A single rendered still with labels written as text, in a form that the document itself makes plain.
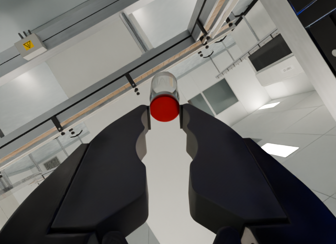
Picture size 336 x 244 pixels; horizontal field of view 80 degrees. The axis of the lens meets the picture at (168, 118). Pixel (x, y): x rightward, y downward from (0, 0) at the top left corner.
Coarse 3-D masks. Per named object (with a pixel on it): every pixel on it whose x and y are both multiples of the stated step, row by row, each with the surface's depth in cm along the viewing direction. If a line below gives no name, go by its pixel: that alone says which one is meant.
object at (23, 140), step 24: (168, 48) 115; (192, 48) 127; (120, 72) 112; (144, 72) 113; (72, 96) 110; (96, 96) 111; (120, 96) 121; (48, 120) 108; (72, 120) 119; (0, 144) 106; (24, 144) 107; (0, 168) 114
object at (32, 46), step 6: (30, 36) 107; (36, 36) 107; (18, 42) 106; (24, 42) 106; (30, 42) 107; (36, 42) 107; (42, 42) 111; (18, 48) 106; (24, 48) 106; (30, 48) 107; (36, 48) 107; (42, 48) 108; (24, 54) 106; (30, 54) 107; (36, 54) 110
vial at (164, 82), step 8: (160, 72) 16; (168, 72) 16; (152, 80) 16; (160, 80) 15; (168, 80) 15; (176, 80) 17; (152, 88) 15; (160, 88) 14; (168, 88) 14; (176, 88) 15; (152, 96) 14; (176, 96) 14
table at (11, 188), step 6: (0, 174) 286; (36, 174) 292; (0, 180) 283; (6, 180) 288; (24, 180) 272; (30, 180) 294; (0, 186) 282; (6, 186) 285; (12, 186) 259; (18, 186) 276; (24, 186) 326; (0, 192) 251; (6, 192) 260; (12, 192) 304; (0, 198) 284
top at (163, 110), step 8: (160, 96) 13; (168, 96) 13; (152, 104) 13; (160, 104) 13; (168, 104) 13; (176, 104) 13; (152, 112) 13; (160, 112) 14; (168, 112) 14; (176, 112) 14; (160, 120) 14; (168, 120) 14
